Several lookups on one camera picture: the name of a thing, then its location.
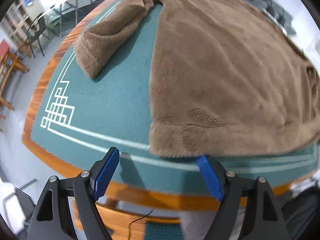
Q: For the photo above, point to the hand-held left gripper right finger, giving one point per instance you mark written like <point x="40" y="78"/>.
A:
<point x="210" y="177"/>

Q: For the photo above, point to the green table mat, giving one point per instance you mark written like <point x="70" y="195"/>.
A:
<point x="112" y="100"/>

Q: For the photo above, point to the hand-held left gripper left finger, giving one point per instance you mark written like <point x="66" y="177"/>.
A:
<point x="107" y="175"/>

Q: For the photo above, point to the wooden chair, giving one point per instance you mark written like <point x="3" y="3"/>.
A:
<point x="10" y="67"/>

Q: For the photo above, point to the dark cloth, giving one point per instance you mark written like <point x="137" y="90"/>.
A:
<point x="302" y="217"/>

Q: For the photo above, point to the brown fleece garment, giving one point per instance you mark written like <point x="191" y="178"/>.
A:
<point x="225" y="67"/>

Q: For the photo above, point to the glass-door cabinet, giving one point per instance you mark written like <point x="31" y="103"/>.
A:
<point x="17" y="20"/>

